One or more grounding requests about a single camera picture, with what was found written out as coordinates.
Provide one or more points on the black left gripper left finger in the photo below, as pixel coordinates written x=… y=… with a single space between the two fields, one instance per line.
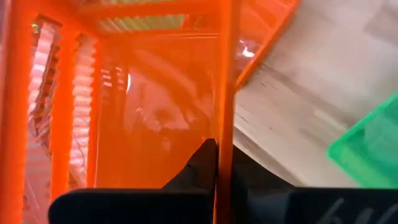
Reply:
x=140 y=208

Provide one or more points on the red plastic mesh basket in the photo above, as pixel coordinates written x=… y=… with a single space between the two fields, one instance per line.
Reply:
x=62 y=124

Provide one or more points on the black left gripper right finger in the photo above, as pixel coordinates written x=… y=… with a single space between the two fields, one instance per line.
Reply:
x=311 y=208

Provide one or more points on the green plastic mesh basket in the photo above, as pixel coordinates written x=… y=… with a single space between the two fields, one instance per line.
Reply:
x=373 y=149

